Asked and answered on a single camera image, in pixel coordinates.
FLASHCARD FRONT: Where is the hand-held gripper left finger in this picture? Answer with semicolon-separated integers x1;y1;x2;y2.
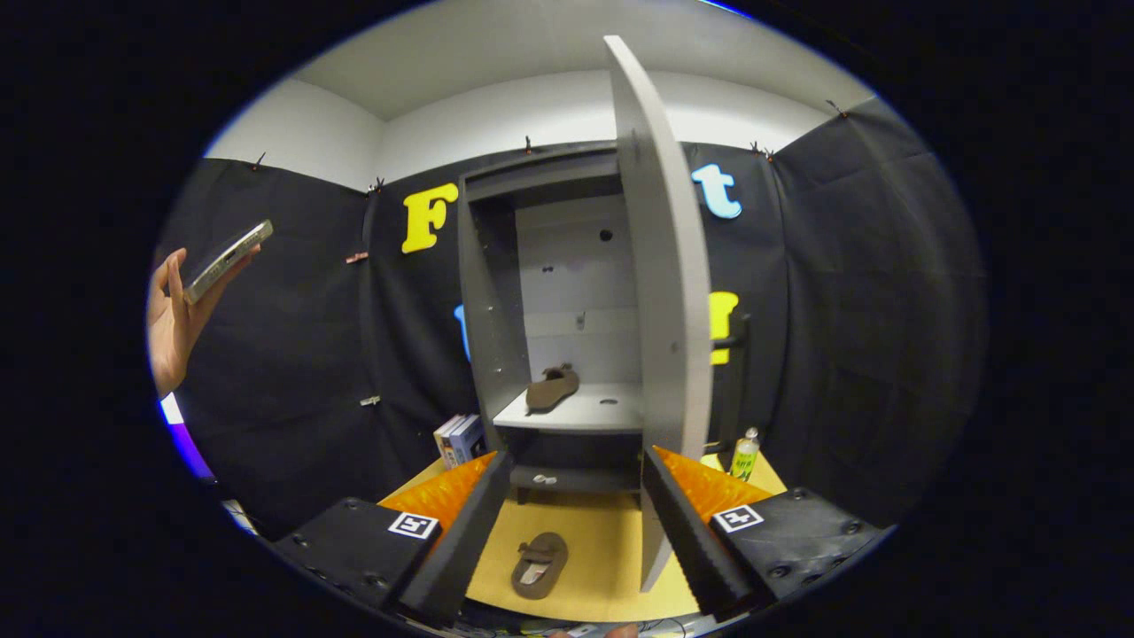
270;450;515;626

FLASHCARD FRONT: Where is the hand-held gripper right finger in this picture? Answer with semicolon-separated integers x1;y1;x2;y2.
640;445;891;621

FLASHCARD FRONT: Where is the brown shoe with strap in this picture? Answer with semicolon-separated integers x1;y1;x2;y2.
511;532;570;601

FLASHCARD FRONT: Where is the brown shoe with bow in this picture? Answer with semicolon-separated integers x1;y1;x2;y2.
525;363;581;414

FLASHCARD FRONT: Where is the beige shoe cabinet door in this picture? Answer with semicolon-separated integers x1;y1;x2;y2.
604;35;714;593

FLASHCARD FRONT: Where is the grey shoe cabinet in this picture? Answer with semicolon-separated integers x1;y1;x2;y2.
454;142;652;508

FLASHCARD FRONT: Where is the green drink bottle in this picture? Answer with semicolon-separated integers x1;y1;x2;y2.
728;427;761;484

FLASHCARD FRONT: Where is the stack of white books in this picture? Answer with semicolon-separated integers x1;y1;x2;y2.
433;413;486;471

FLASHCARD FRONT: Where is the black backdrop cloth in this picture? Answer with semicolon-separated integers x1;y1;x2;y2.
155;96;989;541

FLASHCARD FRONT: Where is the silver smartphone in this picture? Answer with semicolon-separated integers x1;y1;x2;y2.
183;219;275;307

